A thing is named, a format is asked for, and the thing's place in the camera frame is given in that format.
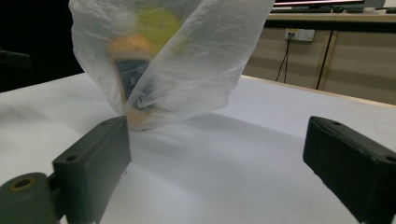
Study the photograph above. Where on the translucent white plastic bag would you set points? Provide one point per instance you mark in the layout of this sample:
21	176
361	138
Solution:
199	59

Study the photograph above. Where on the white wall socket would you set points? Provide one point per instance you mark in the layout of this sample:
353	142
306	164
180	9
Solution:
299	34

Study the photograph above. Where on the black keyboard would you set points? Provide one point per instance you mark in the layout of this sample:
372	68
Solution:
300	9

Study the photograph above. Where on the dark packet with orange ends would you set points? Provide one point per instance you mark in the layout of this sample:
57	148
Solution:
132	77

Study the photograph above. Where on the yellow-green round item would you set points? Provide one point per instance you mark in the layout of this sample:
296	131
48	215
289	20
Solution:
157	26

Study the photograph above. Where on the dark monitor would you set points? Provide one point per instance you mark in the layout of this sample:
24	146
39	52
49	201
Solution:
317	2

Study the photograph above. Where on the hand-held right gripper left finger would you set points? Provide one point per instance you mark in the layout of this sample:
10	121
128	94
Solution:
93	161

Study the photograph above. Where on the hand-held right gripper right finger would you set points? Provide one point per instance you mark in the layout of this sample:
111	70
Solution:
351	168

